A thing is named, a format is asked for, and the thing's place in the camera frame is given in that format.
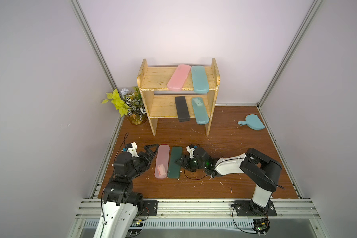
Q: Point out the wooden two-tier shelf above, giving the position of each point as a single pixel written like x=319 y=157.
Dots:
x=160 y=85

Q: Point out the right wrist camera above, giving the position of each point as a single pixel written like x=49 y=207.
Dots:
x=190 y=149

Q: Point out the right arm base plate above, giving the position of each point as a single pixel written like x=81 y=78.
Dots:
x=250 y=209

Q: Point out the teal pencil case lower shelf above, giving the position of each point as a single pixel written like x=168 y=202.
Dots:
x=200 y=111

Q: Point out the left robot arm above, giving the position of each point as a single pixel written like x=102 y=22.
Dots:
x=120 y=205

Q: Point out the teal pencil case upper shelf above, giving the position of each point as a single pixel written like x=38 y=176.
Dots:
x=199 y=79

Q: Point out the right circuit board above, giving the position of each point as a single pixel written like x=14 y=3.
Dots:
x=261 y=226

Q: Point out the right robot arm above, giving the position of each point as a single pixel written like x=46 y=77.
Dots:
x=260 y=168

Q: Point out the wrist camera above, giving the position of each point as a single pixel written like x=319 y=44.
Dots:
x=190 y=149
x=131 y=148

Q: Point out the aluminium rail frame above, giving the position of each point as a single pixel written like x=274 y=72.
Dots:
x=173 y=214

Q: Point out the teal pencil case shelf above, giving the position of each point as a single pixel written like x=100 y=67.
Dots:
x=199 y=79
x=200 y=111

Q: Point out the circuit board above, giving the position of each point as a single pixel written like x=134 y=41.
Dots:
x=135 y=228
x=261 y=226

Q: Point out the teal dustpan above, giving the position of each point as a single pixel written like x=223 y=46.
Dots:
x=253 y=122

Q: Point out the dark green pencil case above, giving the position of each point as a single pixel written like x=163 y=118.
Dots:
x=175 y=163

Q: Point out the light pink pencil case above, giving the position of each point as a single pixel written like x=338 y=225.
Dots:
x=162 y=162

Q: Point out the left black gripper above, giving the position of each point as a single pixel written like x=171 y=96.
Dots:
x=147 y=161

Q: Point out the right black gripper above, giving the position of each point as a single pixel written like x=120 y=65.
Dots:
x=188 y=159

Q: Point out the left circuit board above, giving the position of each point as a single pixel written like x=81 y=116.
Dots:
x=135 y=228

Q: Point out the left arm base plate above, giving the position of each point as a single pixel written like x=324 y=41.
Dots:
x=150 y=208

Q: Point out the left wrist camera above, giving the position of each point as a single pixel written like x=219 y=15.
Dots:
x=131 y=148

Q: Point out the black pencil case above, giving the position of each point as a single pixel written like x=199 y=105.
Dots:
x=182 y=109

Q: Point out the potted plant in glass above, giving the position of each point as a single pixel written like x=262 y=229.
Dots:
x=129 y=104

